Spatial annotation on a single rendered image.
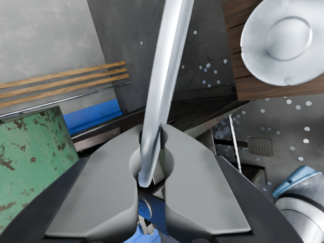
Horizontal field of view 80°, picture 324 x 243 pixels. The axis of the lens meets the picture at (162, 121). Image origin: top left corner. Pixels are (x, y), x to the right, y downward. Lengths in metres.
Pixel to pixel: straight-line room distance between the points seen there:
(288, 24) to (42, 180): 0.78
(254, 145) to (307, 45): 0.57
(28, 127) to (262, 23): 0.73
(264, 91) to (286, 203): 0.42
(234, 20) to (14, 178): 0.80
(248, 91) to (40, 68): 1.67
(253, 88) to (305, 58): 0.19
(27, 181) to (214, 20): 1.16
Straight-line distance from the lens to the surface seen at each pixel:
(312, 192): 0.57
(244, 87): 0.85
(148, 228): 1.08
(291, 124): 1.23
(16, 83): 1.71
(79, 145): 1.09
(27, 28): 2.09
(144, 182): 0.16
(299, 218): 0.54
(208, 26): 1.31
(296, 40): 0.76
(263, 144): 1.13
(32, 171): 0.46
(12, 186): 0.44
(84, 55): 2.16
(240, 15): 0.84
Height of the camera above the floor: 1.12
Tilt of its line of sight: 40 degrees down
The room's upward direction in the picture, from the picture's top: 116 degrees counter-clockwise
